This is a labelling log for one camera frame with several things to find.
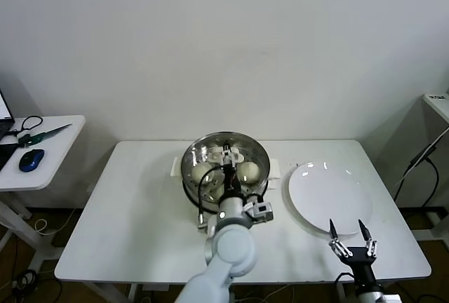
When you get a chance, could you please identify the stainless steel steamer basket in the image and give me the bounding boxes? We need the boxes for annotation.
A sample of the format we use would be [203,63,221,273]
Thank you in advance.
[170,130,282,213]

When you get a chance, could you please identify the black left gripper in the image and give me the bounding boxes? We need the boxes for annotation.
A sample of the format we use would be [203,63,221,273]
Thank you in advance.
[220,143,243,198]

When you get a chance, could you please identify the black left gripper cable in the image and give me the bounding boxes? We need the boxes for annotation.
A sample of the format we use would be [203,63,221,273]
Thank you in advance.
[196,165,227,230]

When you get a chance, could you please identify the black laptop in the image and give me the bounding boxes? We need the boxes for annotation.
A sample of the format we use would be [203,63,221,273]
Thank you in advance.
[0,87,21,171]

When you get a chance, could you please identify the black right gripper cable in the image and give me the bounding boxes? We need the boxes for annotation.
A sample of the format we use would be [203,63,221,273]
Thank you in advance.
[333,271,356,288]

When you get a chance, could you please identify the white steamed baozi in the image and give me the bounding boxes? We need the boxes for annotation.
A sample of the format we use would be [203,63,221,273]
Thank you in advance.
[210,183,229,202]
[192,163,215,183]
[238,161,261,183]

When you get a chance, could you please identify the large white round plate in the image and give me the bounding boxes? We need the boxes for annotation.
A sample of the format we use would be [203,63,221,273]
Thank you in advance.
[288,161,374,236]

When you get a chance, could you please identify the white coiled floor cable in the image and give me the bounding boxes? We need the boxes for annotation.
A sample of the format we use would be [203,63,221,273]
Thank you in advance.
[34,208,76,236]

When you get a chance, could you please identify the thin white wall cable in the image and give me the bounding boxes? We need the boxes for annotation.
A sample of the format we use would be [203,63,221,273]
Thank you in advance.
[394,141,438,202]

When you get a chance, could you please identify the white side table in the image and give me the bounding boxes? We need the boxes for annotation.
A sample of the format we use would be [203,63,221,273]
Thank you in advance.
[0,114,87,272]

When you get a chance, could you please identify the blue computer mouse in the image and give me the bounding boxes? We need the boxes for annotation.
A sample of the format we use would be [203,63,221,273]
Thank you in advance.
[19,147,46,173]

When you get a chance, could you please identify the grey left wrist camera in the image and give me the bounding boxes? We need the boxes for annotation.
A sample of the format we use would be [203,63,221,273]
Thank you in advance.
[251,203,274,222]

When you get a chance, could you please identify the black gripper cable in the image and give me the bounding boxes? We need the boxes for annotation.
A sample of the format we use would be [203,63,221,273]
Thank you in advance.
[196,165,227,230]
[333,271,356,288]

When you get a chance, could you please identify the round glass pot lid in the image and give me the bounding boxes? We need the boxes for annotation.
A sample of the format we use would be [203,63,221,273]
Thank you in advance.
[182,131,271,210]

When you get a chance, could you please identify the black floor cable bundle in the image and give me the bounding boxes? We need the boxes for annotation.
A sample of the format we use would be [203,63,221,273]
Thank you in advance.
[12,268,40,290]

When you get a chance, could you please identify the green handled scissors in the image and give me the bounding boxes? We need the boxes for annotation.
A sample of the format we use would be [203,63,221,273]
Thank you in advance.
[5,114,74,148]

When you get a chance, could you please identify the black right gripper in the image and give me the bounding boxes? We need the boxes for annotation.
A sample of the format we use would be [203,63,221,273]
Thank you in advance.
[328,218,379,285]

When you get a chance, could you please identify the black power cable with adapter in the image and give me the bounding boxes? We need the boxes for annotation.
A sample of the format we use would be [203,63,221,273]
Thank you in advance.
[409,144,440,210]

